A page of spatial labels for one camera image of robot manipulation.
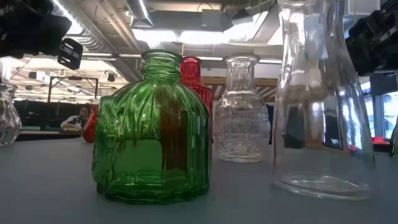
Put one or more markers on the black partition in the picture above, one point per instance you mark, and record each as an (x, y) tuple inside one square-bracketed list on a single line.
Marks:
[(40, 115)]

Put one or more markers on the grey ceiling box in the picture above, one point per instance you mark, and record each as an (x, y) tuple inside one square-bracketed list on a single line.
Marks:
[(216, 20)]

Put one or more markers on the white hanging panel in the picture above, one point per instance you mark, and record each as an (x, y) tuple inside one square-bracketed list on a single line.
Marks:
[(363, 7)]

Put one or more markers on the wooden slatted shelf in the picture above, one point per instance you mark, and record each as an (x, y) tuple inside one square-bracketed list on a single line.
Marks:
[(267, 81)]

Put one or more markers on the clear diamond-cut glass vase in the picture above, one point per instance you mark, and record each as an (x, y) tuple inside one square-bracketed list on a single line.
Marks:
[(241, 124)]

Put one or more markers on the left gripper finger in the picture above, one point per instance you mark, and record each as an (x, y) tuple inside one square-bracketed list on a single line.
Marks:
[(70, 53)]

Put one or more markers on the red box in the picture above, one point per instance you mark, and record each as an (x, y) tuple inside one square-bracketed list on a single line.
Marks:
[(377, 139)]

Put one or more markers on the ceiling light panel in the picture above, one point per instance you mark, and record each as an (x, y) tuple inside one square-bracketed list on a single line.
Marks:
[(161, 35)]

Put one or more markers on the black pipe frame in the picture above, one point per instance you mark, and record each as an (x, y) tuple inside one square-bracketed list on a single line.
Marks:
[(49, 90)]

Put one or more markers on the silver ventilation duct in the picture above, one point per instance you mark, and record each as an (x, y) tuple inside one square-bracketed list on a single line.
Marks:
[(140, 12)]

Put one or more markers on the red glass bottle vase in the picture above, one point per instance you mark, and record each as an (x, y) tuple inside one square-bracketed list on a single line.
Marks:
[(191, 70)]

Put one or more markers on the person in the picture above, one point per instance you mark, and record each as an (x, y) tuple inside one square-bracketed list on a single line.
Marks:
[(76, 121)]

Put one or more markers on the dark background table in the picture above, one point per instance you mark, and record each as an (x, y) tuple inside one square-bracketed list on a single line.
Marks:
[(46, 136)]

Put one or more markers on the tall clear smooth glass vase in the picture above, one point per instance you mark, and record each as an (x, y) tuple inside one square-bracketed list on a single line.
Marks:
[(323, 93)]

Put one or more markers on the slim green glass vase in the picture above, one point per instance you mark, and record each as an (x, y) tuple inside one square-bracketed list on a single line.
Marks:
[(395, 140)]

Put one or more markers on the squat green ribbed glass vase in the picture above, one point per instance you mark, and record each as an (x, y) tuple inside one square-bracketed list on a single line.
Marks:
[(149, 124)]

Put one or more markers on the clear swirl-ribbed glass vase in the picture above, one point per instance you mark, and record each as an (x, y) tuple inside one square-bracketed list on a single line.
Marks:
[(9, 124)]

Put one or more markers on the red round glass vase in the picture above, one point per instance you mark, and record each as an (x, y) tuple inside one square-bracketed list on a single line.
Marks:
[(90, 130)]

